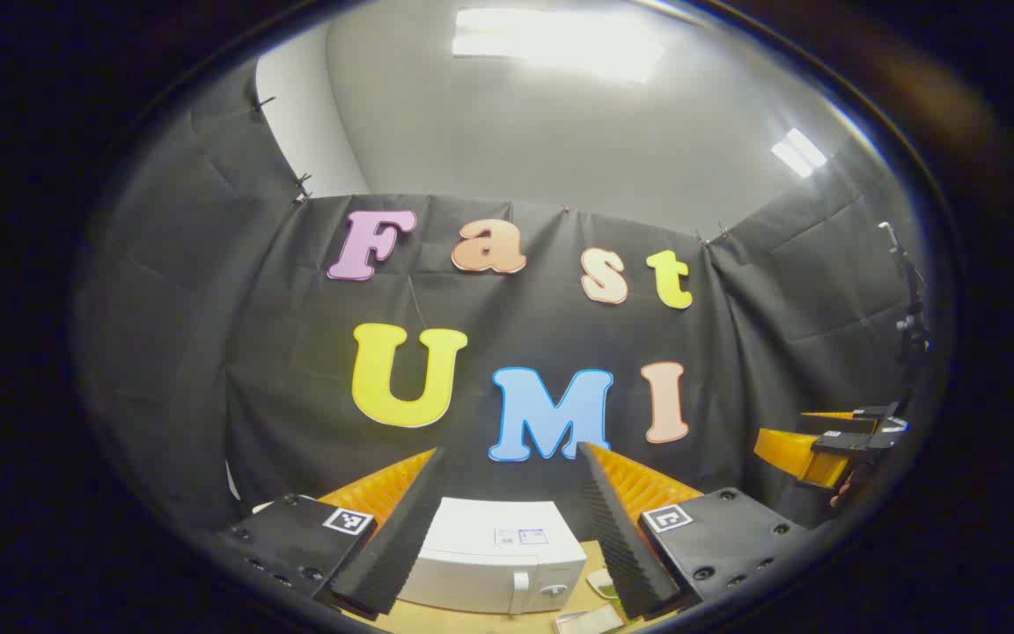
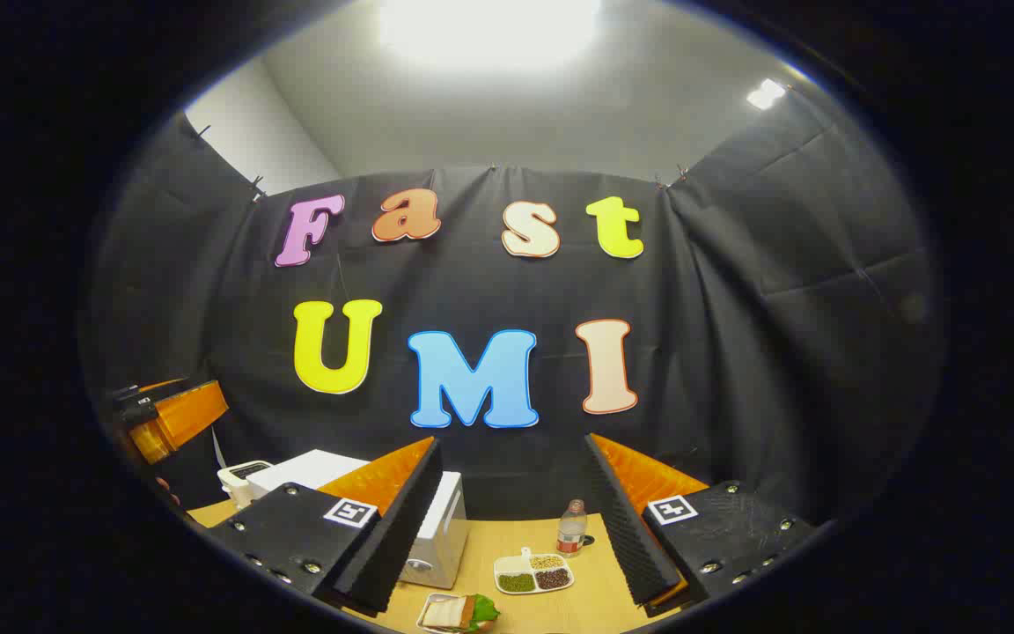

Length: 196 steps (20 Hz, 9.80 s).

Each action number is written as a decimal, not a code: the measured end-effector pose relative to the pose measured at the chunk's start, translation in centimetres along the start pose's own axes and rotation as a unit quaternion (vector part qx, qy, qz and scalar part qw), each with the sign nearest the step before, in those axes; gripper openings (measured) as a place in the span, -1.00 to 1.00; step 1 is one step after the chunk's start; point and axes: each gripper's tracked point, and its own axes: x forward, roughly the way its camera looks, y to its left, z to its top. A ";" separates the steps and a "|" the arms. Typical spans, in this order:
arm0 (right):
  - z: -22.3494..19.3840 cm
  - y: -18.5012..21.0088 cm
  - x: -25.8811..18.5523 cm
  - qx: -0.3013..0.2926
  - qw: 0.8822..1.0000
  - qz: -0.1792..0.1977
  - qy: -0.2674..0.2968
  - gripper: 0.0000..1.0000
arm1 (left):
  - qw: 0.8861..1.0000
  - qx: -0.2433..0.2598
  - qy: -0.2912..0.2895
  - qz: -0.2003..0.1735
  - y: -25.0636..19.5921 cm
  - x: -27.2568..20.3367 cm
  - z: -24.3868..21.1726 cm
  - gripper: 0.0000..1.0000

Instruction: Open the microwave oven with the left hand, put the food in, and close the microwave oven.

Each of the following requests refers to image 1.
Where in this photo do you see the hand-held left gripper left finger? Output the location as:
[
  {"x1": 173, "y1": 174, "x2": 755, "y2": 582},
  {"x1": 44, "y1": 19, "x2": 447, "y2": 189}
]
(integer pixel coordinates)
[{"x1": 217, "y1": 447, "x2": 448, "y2": 617}]

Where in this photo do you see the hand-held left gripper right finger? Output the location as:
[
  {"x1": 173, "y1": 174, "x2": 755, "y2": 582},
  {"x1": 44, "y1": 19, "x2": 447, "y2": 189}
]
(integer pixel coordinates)
[{"x1": 577, "y1": 442, "x2": 816, "y2": 622}]

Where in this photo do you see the white microwave oven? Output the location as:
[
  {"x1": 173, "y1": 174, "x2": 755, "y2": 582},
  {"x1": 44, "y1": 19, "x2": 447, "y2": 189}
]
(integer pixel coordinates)
[{"x1": 397, "y1": 498, "x2": 589, "y2": 616}]

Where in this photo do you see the small white rectangular tray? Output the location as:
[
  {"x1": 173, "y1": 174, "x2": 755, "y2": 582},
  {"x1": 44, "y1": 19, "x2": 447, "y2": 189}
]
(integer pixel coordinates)
[{"x1": 554, "y1": 603, "x2": 627, "y2": 634}]

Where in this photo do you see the dark metal stand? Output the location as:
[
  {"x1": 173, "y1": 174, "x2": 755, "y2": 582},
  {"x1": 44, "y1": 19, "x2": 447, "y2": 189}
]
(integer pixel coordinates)
[{"x1": 877, "y1": 220, "x2": 930, "y2": 355}]

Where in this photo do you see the black backdrop cloth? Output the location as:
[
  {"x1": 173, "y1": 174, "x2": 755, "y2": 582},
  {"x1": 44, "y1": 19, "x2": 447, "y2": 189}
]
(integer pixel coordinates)
[{"x1": 76, "y1": 57, "x2": 926, "y2": 534}]

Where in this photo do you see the small ceiling light panel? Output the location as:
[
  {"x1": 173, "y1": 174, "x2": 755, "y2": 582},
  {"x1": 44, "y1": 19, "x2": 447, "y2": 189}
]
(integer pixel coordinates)
[{"x1": 771, "y1": 128, "x2": 827, "y2": 178}]

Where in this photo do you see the large ceiling light panel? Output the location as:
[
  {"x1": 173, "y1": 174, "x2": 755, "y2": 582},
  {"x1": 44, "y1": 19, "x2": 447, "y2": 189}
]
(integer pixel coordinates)
[{"x1": 452, "y1": 7, "x2": 666, "y2": 85}]

